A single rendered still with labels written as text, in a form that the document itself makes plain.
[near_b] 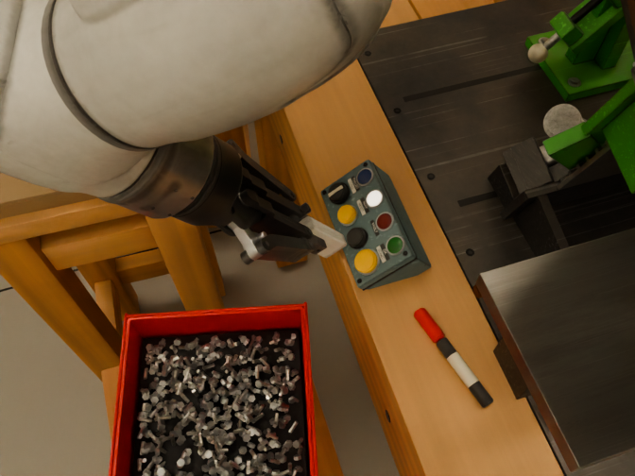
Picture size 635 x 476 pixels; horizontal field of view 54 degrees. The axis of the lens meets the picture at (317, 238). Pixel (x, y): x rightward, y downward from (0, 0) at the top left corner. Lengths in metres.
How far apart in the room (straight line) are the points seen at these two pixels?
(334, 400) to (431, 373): 0.93
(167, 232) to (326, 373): 0.78
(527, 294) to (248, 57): 0.32
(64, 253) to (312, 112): 0.45
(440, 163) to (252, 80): 0.60
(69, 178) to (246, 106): 0.15
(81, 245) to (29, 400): 0.82
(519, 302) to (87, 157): 0.34
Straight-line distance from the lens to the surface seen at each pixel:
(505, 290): 0.52
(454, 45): 1.04
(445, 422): 0.71
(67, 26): 0.35
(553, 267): 0.54
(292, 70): 0.29
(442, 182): 0.86
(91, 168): 0.40
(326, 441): 0.80
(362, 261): 0.73
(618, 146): 0.66
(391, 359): 0.73
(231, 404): 0.74
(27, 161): 0.40
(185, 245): 1.05
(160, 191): 0.45
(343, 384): 1.66
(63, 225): 0.96
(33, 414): 1.79
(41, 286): 1.11
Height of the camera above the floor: 1.58
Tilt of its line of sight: 59 degrees down
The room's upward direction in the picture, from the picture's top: straight up
